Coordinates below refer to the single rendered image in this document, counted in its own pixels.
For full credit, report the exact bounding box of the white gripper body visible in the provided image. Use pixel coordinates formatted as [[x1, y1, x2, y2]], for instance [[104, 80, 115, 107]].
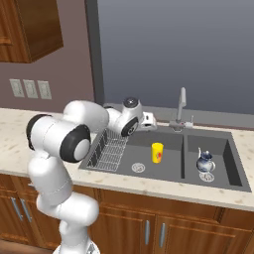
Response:
[[139, 118, 159, 131]]

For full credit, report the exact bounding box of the yellow cup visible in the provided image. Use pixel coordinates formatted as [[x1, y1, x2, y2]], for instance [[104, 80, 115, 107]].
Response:
[[151, 142, 165, 164]]

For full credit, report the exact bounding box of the silver sink tap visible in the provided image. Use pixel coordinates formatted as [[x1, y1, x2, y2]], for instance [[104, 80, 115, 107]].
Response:
[[169, 86, 194, 132]]

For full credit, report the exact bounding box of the round silver sink drain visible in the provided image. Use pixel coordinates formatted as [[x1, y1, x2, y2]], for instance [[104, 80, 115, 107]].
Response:
[[199, 172, 215, 184], [131, 162, 146, 174]]

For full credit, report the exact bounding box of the grey double basin sink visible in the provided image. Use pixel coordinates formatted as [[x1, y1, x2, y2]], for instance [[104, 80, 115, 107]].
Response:
[[78, 126, 252, 193]]

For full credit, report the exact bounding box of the blue and white teapot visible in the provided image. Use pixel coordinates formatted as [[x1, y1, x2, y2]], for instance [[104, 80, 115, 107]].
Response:
[[195, 147, 216, 174]]

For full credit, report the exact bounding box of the grey framed window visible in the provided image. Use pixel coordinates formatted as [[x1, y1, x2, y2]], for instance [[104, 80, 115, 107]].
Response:
[[84, 0, 254, 131]]

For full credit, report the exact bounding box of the brown wooden drawer front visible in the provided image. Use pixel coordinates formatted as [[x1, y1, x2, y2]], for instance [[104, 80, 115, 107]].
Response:
[[219, 207, 254, 233], [97, 188, 224, 224], [0, 174, 38, 198]]

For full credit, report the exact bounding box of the brown wooden cupboard door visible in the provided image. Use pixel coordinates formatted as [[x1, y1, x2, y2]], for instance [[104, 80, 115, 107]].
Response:
[[87, 203, 157, 254], [18, 193, 64, 250], [0, 190, 22, 245], [153, 214, 254, 254]]

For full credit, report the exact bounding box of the grey wire dish rack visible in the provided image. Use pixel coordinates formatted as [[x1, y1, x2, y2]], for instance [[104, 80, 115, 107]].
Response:
[[86, 128, 129, 173]]

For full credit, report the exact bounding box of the silver cupboard door handle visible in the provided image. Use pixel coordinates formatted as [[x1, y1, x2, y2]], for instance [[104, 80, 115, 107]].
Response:
[[10, 196, 24, 222], [144, 219, 151, 246], [20, 197, 33, 223], [159, 222, 167, 249]]

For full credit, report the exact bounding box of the white wall socket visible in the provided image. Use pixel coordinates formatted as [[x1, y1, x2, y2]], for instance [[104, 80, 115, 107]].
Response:
[[9, 78, 26, 98], [22, 78, 40, 99], [36, 79, 53, 100]]

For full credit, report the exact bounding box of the brown wooden wall cupboard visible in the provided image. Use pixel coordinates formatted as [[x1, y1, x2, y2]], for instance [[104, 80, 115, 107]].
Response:
[[0, 0, 64, 64]]

